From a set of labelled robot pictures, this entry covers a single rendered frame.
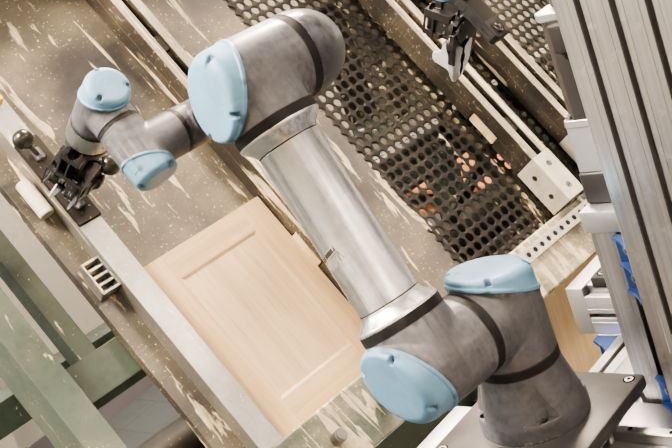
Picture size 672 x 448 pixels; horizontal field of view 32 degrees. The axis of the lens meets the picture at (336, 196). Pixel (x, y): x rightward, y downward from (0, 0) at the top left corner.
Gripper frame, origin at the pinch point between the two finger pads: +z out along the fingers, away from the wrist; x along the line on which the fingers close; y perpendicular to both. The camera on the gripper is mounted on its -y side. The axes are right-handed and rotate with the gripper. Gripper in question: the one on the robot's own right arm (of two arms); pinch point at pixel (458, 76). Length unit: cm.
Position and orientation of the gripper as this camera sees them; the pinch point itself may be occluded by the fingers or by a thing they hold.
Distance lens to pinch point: 234.5
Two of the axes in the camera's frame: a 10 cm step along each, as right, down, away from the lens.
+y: -8.0, -3.6, 4.7
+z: -0.4, 8.2, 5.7
